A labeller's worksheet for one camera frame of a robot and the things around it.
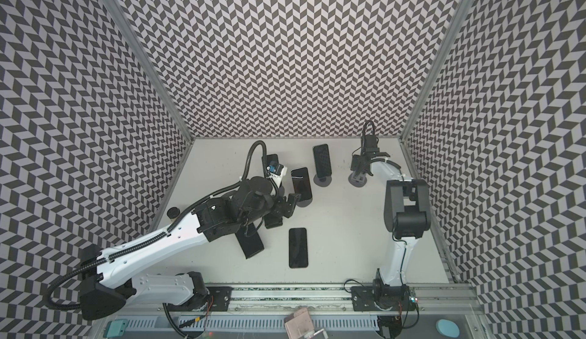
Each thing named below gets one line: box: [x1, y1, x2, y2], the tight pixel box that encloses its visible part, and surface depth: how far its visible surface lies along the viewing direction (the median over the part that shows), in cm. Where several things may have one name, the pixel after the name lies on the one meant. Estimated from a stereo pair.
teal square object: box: [103, 319, 128, 339], surface depth 67 cm
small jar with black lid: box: [166, 206, 181, 220], surface depth 82 cm
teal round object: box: [435, 318, 461, 339], surface depth 69 cm
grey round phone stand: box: [347, 171, 368, 188], surface depth 101 cm
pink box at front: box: [283, 306, 316, 339], surface depth 66 cm
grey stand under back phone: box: [312, 174, 333, 188], surface depth 104 cm
